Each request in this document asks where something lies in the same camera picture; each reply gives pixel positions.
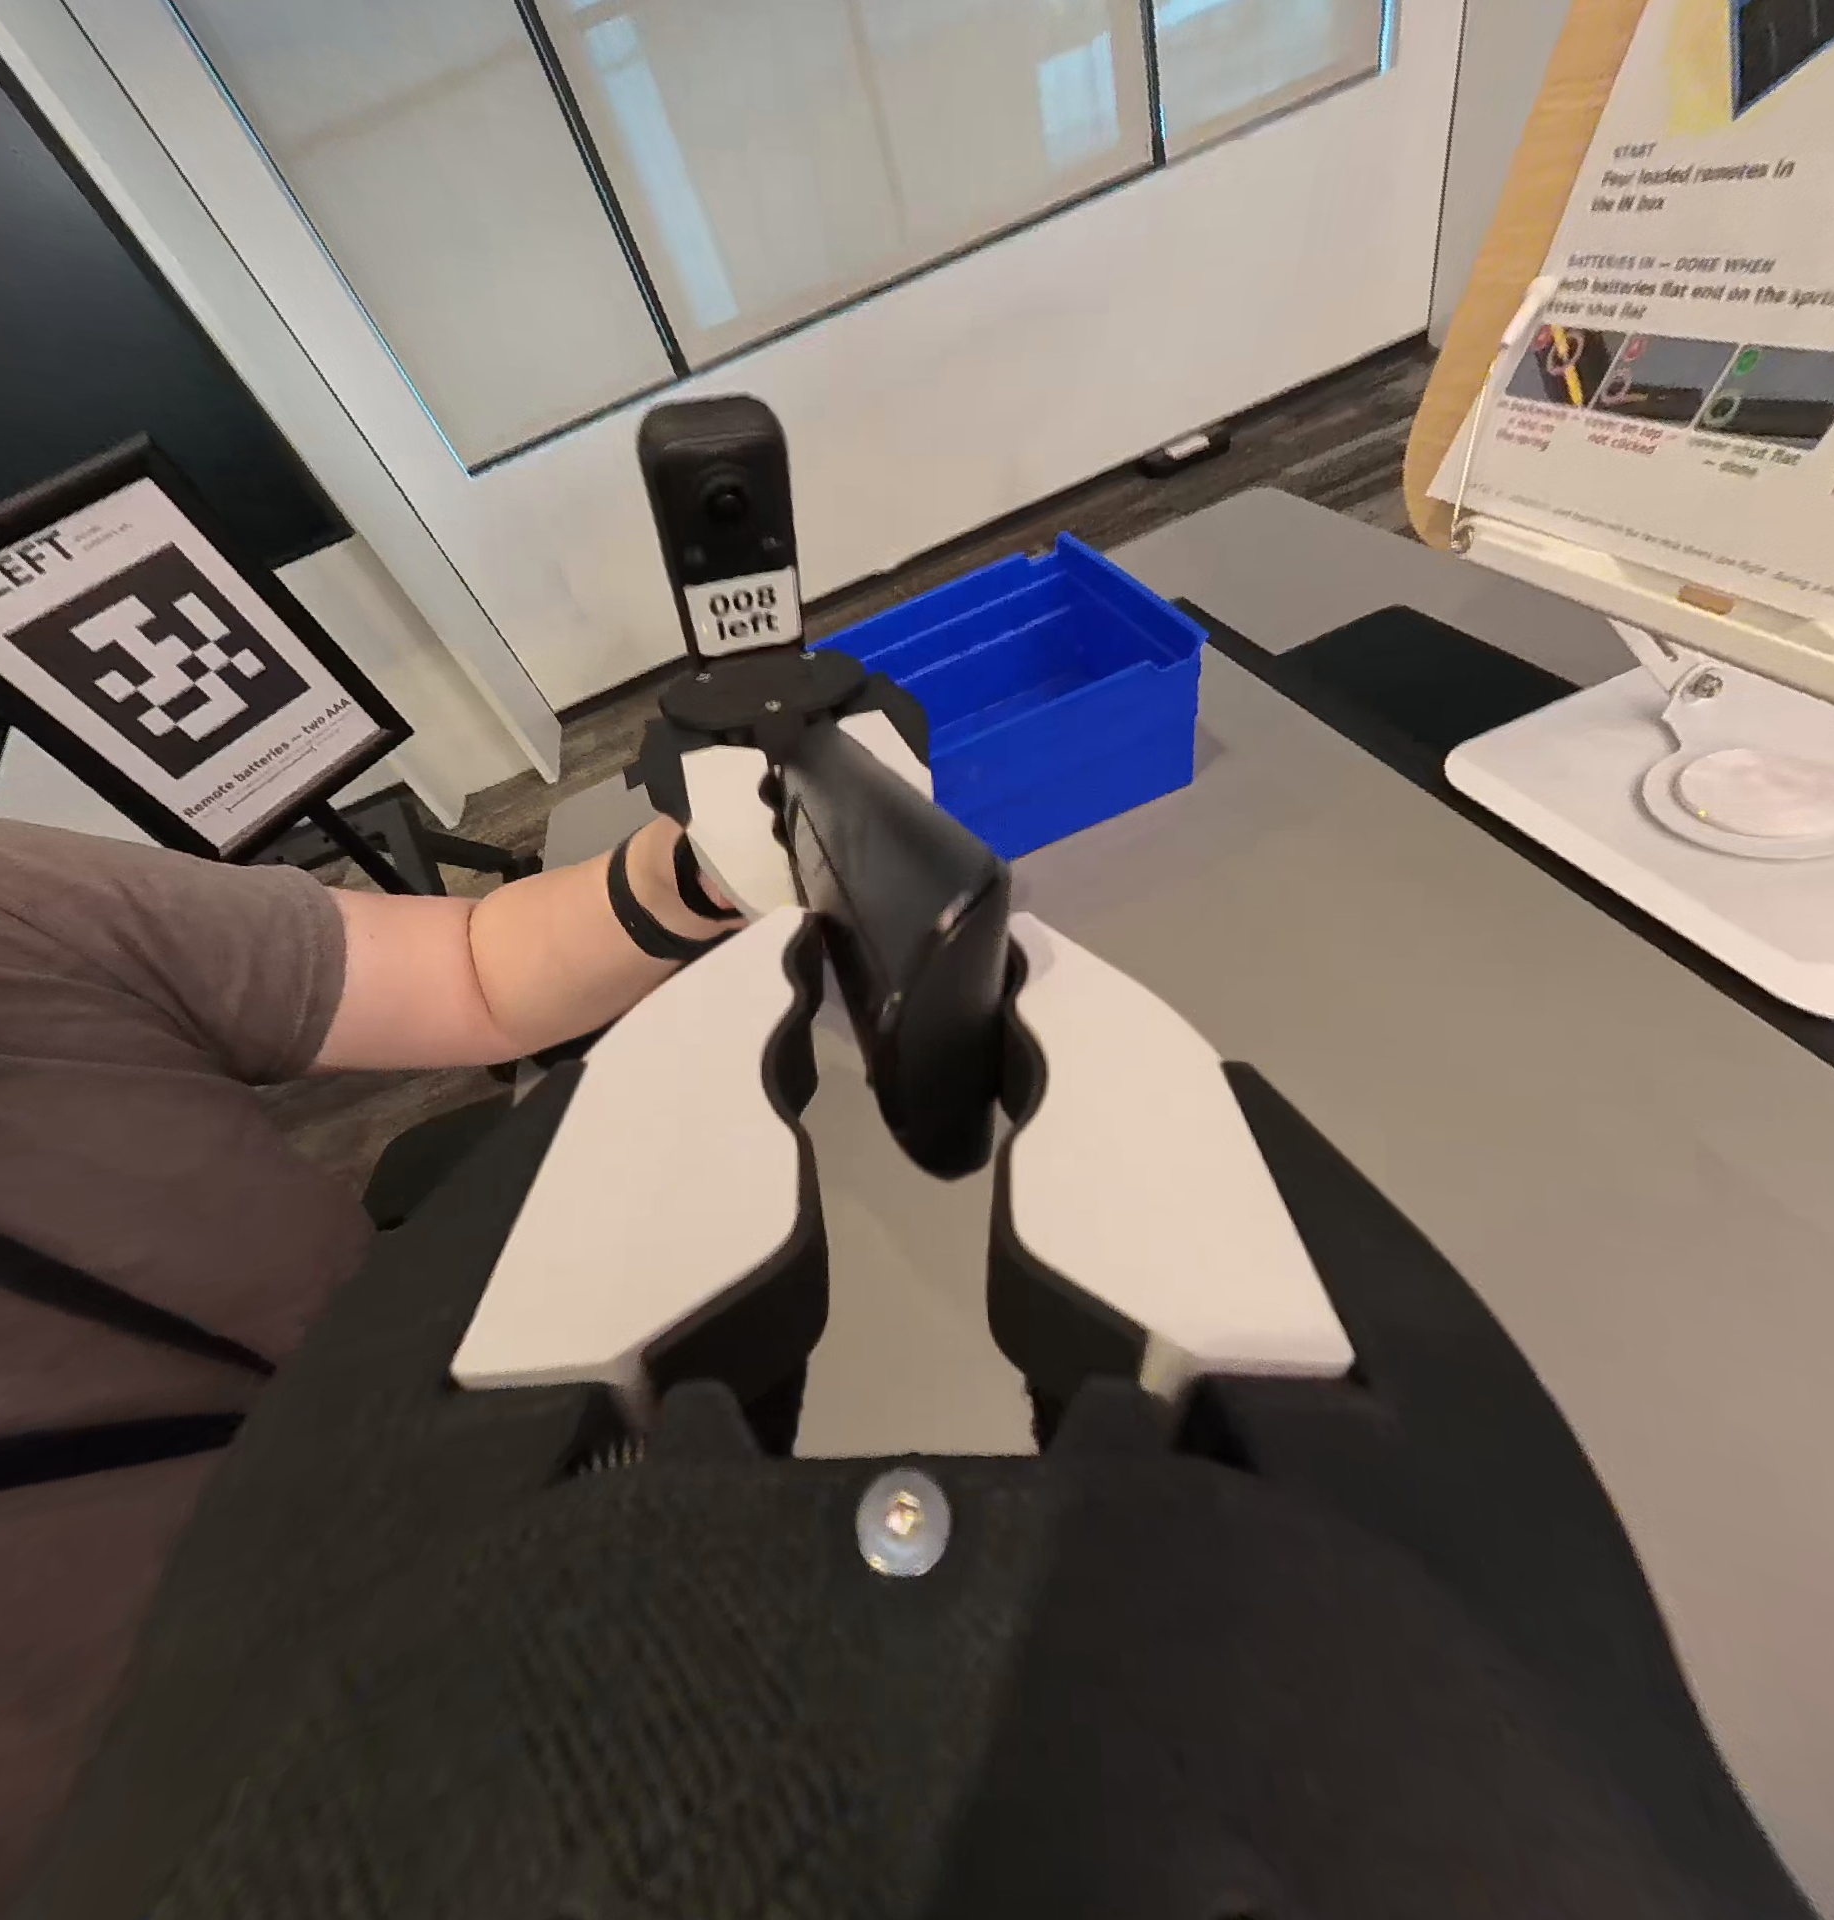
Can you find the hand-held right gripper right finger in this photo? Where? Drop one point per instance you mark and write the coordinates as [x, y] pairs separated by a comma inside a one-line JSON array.
[[1157, 1200]]

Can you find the black floor outlet box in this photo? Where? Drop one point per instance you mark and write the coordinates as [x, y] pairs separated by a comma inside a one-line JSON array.
[[1185, 449]]

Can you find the black remote control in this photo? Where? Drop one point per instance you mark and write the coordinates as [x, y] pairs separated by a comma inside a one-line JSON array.
[[916, 960]]

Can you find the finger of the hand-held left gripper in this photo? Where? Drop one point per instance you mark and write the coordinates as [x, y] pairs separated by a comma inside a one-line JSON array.
[[902, 750], [738, 825]]

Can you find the instruction poster board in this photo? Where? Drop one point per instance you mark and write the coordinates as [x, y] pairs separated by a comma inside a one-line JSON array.
[[1683, 299]]

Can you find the large dark screen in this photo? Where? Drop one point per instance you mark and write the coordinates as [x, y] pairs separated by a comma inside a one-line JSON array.
[[92, 346]]

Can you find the blue plastic bin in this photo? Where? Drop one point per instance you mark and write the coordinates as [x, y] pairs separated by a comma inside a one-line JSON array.
[[1066, 719]]

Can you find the person's left hand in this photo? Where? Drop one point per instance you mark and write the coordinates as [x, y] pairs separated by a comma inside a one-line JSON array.
[[663, 894]]

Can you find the black framed marker sign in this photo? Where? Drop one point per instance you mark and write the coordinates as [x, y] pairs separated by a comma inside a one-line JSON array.
[[152, 645]]

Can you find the frosted glass window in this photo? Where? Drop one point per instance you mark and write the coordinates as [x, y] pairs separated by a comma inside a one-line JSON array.
[[857, 179]]

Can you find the person's left forearm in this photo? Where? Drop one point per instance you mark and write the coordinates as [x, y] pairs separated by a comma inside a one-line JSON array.
[[526, 976]]

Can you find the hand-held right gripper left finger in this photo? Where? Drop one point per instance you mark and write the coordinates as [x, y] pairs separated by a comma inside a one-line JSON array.
[[663, 1186]]

